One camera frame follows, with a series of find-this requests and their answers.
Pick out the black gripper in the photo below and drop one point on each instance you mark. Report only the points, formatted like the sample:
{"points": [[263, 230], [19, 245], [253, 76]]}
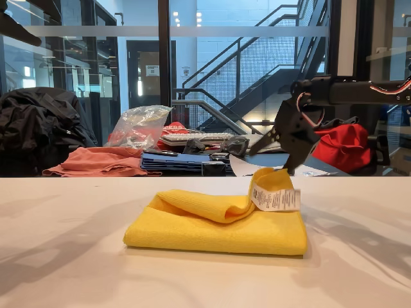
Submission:
{"points": [[293, 141]]}

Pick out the yellow microfibre towel with label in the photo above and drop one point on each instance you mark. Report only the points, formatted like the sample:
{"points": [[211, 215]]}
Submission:
{"points": [[208, 237]]}

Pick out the beige folded cloth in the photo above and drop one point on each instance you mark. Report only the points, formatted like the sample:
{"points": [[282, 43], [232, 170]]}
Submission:
{"points": [[257, 139]]}

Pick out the small clear screw bag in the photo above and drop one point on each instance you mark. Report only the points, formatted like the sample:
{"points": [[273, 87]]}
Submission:
{"points": [[313, 174]]}

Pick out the lined paper sheet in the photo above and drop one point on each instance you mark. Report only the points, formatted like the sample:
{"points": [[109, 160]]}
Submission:
{"points": [[244, 167]]}

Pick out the black keypad phone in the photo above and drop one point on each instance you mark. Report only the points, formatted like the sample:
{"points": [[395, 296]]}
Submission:
{"points": [[220, 156]]}

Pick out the black metal staircase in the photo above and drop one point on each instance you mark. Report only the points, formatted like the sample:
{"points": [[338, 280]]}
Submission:
{"points": [[257, 93]]}

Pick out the dark grey garment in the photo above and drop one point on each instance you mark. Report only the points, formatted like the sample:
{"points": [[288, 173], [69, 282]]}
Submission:
{"points": [[340, 123]]}

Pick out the red jacket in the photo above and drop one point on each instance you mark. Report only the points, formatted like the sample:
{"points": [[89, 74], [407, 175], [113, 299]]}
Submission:
{"points": [[346, 150]]}

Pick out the small red item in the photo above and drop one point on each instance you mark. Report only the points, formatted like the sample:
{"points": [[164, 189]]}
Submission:
{"points": [[213, 149]]}

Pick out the small black box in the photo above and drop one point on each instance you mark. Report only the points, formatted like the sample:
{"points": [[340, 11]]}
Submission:
{"points": [[213, 168]]}

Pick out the dark grey glove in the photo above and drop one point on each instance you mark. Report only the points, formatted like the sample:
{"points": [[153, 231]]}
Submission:
{"points": [[192, 146]]}

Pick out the black mesh-back office chair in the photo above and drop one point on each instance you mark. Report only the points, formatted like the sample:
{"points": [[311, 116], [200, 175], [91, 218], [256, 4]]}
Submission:
{"points": [[380, 150]]}

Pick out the white keyboard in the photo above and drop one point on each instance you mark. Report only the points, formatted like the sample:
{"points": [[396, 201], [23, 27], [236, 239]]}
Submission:
{"points": [[180, 139]]}

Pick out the red printed garment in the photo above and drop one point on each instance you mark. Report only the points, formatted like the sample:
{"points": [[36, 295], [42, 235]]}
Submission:
{"points": [[176, 129]]}

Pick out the blue folded cloth stack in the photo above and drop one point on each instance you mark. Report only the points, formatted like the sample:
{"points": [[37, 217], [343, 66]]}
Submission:
{"points": [[170, 163]]}

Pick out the silver keypad phone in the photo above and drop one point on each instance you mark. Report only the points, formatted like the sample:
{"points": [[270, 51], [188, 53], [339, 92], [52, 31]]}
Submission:
{"points": [[160, 152]]}

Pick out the clear plastic bag of parts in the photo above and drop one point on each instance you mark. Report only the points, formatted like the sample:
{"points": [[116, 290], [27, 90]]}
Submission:
{"points": [[138, 125]]}

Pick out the white paper door sign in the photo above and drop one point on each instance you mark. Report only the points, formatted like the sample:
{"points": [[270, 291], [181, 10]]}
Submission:
{"points": [[153, 70]]}

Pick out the black framed door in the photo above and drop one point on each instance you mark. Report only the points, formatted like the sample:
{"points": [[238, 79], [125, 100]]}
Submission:
{"points": [[135, 80]]}

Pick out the salmon folded shirt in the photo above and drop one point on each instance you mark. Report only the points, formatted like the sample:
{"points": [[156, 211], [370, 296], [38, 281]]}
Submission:
{"points": [[96, 162]]}

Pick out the black jacket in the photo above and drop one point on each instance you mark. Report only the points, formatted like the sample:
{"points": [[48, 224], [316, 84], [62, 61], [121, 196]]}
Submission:
{"points": [[32, 128]]}

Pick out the black wall light bar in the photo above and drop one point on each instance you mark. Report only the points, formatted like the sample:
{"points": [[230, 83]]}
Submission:
{"points": [[257, 122]]}

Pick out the white wall notice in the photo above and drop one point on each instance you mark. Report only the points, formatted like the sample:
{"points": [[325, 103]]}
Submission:
{"points": [[185, 72]]}

